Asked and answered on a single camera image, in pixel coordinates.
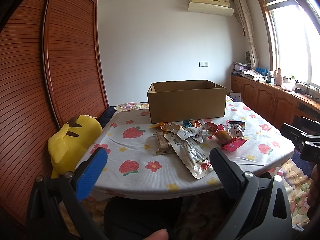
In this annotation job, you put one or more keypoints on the window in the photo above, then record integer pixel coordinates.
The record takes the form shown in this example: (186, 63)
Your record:
(294, 41)

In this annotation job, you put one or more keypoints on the floral curtain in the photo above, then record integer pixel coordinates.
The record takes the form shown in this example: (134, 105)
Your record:
(246, 21)

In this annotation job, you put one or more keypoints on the floral bed quilt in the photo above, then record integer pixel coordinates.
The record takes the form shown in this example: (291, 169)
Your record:
(131, 106)

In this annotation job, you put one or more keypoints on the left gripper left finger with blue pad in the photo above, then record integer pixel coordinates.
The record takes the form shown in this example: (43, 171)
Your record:
(88, 172)

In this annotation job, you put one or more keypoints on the orange snack packet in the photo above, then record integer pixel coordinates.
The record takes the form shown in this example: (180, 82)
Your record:
(168, 127)

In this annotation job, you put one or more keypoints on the pink thermos bottle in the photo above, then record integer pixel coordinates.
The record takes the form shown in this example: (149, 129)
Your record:
(278, 77)

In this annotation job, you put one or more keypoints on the brown grain snack bar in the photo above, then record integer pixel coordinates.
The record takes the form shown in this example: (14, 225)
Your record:
(164, 146)

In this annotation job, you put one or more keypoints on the wooden slatted wardrobe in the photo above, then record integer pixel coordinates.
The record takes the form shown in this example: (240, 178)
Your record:
(50, 73)

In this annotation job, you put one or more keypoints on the silver blue snack pouch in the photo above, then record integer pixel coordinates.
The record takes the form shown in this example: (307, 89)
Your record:
(236, 128)

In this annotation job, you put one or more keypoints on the teal candy wrapper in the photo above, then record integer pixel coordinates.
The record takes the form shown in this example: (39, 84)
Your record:
(187, 124)

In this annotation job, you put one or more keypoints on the wooden sideboard cabinet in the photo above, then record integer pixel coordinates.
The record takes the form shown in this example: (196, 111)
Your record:
(274, 104)

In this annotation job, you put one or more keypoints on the person left hand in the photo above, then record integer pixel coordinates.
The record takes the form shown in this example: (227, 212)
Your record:
(158, 235)

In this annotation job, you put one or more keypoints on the white red snack pouch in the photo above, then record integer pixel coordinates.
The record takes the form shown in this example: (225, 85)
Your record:
(197, 133)

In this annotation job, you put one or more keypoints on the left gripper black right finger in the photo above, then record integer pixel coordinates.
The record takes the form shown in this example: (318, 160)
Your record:
(242, 189)

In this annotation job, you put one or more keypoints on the wall air conditioner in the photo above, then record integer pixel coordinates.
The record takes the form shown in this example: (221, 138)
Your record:
(215, 7)

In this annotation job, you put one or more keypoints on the brown cardboard box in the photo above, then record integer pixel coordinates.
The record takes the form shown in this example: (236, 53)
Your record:
(173, 101)

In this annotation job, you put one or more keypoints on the yellow plush toy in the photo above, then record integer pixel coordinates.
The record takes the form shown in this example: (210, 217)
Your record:
(67, 146)

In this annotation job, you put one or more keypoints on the long white snack pouch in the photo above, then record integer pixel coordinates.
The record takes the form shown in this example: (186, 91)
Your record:
(191, 154)

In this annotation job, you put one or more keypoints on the red snack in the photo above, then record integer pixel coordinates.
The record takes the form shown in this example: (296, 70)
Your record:
(228, 142)

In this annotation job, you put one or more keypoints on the person right hand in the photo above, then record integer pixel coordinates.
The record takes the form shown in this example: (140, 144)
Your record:
(313, 195)

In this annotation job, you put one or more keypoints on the wall light switch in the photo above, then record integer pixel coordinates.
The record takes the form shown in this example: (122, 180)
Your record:
(203, 64)

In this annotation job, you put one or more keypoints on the strawberry print tablecloth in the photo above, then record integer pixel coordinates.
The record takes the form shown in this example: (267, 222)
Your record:
(135, 170)

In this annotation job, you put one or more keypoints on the copper foil snack packet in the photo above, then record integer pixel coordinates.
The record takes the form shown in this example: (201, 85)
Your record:
(195, 123)

